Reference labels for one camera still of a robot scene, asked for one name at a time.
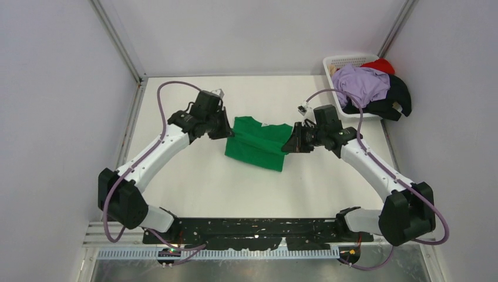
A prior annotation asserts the green t shirt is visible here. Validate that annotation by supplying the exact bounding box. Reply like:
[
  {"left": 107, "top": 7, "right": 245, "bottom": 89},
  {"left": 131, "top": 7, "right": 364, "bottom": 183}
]
[{"left": 224, "top": 116, "right": 293, "bottom": 172}]

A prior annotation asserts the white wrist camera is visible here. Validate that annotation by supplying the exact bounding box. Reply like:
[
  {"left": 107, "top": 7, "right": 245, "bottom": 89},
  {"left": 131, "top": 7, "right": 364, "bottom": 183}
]
[
  {"left": 297, "top": 100, "right": 313, "bottom": 116},
  {"left": 211, "top": 89, "right": 224, "bottom": 99}
]

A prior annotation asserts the slotted grey cable duct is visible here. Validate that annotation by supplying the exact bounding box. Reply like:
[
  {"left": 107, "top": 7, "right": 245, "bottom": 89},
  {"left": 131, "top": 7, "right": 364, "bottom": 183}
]
[{"left": 97, "top": 247, "right": 339, "bottom": 260}]

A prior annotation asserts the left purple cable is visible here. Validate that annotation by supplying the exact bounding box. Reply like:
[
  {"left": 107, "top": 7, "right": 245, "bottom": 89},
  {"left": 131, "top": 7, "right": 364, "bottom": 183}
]
[{"left": 102, "top": 80, "right": 207, "bottom": 267}]

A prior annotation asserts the black t shirt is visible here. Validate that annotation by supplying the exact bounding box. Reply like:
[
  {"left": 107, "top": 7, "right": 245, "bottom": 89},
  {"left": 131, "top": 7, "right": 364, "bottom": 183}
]
[{"left": 363, "top": 74, "right": 412, "bottom": 121}]

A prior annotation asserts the lilac t shirt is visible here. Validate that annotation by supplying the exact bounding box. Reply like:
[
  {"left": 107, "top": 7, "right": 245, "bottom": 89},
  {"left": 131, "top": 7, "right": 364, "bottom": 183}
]
[{"left": 331, "top": 64, "right": 391, "bottom": 108}]

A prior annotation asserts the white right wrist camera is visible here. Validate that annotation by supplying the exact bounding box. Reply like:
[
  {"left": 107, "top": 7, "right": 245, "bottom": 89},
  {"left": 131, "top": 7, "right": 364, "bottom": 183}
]
[{"left": 297, "top": 100, "right": 313, "bottom": 116}]

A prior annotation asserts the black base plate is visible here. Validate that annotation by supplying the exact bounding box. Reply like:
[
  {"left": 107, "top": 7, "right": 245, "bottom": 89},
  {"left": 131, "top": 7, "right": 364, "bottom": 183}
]
[{"left": 143, "top": 217, "right": 374, "bottom": 251}]

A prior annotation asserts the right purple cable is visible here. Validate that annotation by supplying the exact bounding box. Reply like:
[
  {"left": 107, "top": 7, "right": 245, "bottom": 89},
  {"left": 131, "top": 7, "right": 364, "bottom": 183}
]
[{"left": 305, "top": 88, "right": 450, "bottom": 271}]

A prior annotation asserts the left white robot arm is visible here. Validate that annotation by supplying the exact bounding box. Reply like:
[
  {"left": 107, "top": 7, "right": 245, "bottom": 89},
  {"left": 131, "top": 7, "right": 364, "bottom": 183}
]
[{"left": 97, "top": 89, "right": 234, "bottom": 243}]

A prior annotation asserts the purple cable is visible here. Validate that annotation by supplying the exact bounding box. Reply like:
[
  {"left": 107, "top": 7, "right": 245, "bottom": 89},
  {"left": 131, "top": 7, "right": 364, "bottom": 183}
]
[
  {"left": 305, "top": 88, "right": 450, "bottom": 271},
  {"left": 102, "top": 80, "right": 207, "bottom": 267}
]

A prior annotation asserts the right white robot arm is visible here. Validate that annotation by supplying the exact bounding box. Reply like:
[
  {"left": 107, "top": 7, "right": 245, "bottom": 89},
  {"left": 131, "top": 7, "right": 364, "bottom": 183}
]
[{"left": 281, "top": 103, "right": 436, "bottom": 246}]

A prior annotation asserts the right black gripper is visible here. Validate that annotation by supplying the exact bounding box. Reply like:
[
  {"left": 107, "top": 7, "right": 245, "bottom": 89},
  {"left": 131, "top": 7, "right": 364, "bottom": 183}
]
[{"left": 283, "top": 122, "right": 327, "bottom": 153}]

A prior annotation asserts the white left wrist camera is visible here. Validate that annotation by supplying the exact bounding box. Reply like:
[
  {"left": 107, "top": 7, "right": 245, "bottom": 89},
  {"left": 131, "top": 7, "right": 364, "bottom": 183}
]
[{"left": 211, "top": 89, "right": 224, "bottom": 99}]

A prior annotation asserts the red t shirt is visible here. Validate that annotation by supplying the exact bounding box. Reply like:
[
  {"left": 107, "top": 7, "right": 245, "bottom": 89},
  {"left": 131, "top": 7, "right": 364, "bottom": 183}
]
[{"left": 361, "top": 58, "right": 396, "bottom": 75}]

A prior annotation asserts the white plastic laundry basket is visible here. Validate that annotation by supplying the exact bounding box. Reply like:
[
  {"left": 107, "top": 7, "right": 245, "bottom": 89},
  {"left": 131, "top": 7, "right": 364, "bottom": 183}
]
[{"left": 322, "top": 53, "right": 379, "bottom": 121}]

